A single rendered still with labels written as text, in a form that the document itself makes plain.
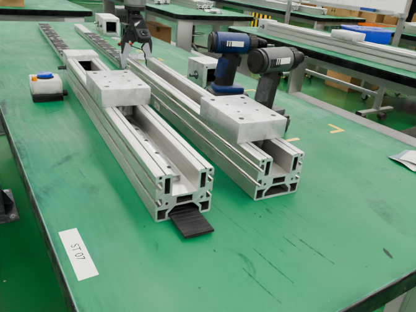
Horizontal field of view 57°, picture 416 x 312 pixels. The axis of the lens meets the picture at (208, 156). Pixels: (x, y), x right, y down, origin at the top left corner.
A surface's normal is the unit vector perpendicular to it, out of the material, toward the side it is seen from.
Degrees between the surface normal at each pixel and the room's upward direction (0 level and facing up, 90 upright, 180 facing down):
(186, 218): 0
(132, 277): 0
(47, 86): 90
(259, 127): 90
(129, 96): 90
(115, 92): 90
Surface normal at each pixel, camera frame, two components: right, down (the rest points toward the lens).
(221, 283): 0.09, -0.90
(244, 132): 0.46, 0.42
